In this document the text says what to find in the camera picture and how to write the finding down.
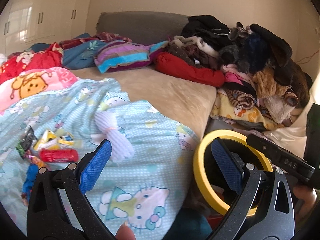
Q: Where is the yellow snack wrapper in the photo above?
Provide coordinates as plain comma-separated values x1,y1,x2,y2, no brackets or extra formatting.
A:
33,129,75,152

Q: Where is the white foam net sleeve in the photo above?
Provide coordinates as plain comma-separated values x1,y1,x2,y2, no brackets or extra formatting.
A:
94,111,135,163

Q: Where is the purple orange snack wrapper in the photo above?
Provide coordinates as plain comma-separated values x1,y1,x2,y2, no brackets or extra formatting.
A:
24,150,47,168

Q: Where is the yellow rimmed trash bin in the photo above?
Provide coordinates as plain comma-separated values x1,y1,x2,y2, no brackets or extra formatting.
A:
193,129,273,215

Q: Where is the right hand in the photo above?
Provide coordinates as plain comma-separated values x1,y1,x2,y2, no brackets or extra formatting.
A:
293,185,317,221

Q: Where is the left hand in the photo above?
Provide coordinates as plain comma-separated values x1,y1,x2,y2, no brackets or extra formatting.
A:
115,224,136,240

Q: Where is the red cylindrical tube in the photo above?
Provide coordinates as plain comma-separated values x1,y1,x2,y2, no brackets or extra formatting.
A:
39,149,79,163

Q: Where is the dark green snack wrapper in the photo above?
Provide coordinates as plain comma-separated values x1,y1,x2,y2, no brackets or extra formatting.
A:
16,126,37,159

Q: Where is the pile of dark clothes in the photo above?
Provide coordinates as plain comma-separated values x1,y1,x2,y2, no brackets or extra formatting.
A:
165,15,312,126

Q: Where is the yellow cartoon blanket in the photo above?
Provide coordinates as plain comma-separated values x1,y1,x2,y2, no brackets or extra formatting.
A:
210,89,284,130

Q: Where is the light blue cartoon blanket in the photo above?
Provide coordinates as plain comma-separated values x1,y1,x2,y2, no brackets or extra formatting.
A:
1,78,199,239

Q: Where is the pink cartoon blanket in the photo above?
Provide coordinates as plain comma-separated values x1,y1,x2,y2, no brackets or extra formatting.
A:
1,67,79,112

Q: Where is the red floral quilt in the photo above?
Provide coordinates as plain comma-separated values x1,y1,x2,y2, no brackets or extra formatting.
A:
1,42,63,83

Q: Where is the blue leaf print quilt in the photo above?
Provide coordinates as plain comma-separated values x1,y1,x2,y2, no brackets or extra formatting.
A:
58,33,107,70

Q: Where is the beige bed sheet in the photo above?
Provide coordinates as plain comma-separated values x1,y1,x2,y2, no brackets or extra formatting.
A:
72,66,216,138

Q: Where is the purple striped pillow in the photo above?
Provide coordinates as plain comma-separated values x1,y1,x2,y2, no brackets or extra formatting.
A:
94,40,169,74

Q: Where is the white wardrobe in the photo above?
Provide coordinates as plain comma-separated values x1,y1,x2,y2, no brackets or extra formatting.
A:
1,0,91,55

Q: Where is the grey bed headboard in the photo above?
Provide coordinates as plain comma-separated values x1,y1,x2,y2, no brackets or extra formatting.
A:
96,11,188,44

